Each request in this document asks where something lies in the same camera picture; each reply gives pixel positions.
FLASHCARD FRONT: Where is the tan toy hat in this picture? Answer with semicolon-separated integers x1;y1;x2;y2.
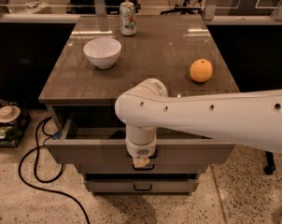
0;105;21;123

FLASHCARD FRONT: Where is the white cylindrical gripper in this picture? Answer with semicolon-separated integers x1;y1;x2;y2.
125;125;157;168

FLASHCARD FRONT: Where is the white ceramic bowl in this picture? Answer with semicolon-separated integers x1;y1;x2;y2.
83;37;121;69

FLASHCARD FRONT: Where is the grey drawer cabinet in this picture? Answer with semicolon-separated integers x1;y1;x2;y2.
39;15;237;183

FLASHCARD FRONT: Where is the grey top drawer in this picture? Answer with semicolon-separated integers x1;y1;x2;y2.
46;114;234;166

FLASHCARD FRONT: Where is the orange fruit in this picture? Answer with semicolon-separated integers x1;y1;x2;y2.
190;59;213;83

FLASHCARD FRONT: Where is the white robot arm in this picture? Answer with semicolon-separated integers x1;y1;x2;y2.
115;78;282;168

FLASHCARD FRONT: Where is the black floor cable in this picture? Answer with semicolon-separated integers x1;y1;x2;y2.
17;117;92;224

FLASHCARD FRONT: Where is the black stand leg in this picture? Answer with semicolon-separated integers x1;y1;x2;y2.
264;151;275;175

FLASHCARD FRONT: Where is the grey bottom drawer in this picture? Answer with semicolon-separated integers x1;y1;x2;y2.
85;179;199;194

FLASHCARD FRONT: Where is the dark box of items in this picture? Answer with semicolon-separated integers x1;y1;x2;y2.
0;99;31;147

